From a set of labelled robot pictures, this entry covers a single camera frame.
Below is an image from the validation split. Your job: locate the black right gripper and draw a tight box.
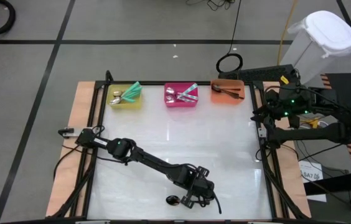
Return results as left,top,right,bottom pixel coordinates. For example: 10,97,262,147
251,85,312,131

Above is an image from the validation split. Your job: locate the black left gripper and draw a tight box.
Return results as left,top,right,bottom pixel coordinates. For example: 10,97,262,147
177,166,216,208

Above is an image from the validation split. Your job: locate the orange plastic bin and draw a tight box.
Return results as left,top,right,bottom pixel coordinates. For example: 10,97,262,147
210,78,246,105

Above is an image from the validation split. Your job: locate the black computer case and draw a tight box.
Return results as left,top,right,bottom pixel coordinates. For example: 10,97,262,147
218,64,302,83

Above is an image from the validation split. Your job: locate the white and yellow power strip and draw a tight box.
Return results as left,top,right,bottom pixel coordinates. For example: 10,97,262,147
301,118,329,129

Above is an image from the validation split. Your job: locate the white paper label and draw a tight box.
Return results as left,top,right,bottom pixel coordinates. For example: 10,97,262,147
299,160,327,203

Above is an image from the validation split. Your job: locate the pink plastic bin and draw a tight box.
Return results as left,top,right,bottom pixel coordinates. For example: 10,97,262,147
164,82,199,108

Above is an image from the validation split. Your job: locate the black hazard-striped floor mat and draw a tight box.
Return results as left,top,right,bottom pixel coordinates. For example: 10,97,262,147
320,73,351,172

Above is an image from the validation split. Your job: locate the white lidded trash can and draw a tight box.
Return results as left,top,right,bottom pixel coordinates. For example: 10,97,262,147
279,10,351,85

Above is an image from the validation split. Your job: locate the yellow plastic bin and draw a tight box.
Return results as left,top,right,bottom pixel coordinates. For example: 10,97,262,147
106,83,143,110

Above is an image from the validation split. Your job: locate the black coiled hanging cable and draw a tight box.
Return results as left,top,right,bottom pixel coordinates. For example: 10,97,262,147
215,0,244,74

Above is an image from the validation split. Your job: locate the yellow hanging cable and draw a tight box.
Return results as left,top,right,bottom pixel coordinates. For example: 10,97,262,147
276,0,298,67

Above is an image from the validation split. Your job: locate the black tangled floor cable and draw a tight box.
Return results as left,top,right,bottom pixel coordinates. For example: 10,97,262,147
185,0,236,12

